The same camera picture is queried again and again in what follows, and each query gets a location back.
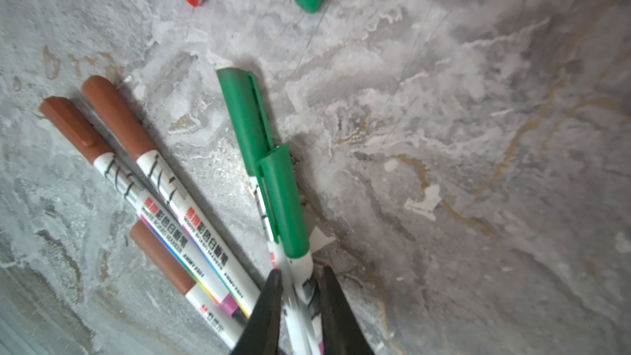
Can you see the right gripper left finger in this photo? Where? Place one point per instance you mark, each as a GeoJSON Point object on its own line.
{"type": "Point", "coordinates": [261, 335]}

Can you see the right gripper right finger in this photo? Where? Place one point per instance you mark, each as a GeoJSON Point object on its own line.
{"type": "Point", "coordinates": [341, 331]}

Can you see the upper brown marker pen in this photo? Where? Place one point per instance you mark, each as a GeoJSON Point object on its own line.
{"type": "Point", "coordinates": [126, 127]}

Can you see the brown marker pen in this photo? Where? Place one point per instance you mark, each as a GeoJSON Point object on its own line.
{"type": "Point", "coordinates": [225, 326]}
{"type": "Point", "coordinates": [174, 239]}
{"type": "Point", "coordinates": [126, 127]}

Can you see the lower brown marker pen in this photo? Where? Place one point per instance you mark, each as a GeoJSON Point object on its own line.
{"type": "Point", "coordinates": [225, 326]}

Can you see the left brown marker pen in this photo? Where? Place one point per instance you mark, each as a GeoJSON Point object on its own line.
{"type": "Point", "coordinates": [174, 239]}

